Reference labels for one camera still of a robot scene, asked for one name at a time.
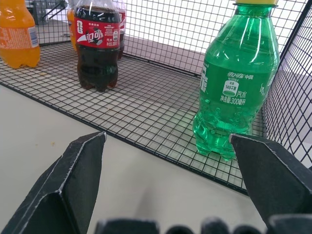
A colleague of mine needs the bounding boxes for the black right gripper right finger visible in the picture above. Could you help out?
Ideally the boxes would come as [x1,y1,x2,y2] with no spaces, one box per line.
[229,133,312,230]

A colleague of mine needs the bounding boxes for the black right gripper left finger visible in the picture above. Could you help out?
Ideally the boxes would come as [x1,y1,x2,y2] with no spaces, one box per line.
[0,131,107,234]

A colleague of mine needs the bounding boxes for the green Sprite soda bottle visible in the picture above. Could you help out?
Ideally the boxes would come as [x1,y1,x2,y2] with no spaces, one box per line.
[193,0,280,162]

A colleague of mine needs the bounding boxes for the red label cola bottle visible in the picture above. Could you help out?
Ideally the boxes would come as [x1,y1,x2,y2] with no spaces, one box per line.
[74,0,121,92]
[116,0,127,60]

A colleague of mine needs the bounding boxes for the orange Fanta soda bottle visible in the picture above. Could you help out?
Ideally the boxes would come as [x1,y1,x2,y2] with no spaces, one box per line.
[66,0,78,52]
[0,0,41,69]

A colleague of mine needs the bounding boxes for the black wire mesh basket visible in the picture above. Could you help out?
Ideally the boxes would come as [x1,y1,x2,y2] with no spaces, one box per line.
[0,0,312,195]

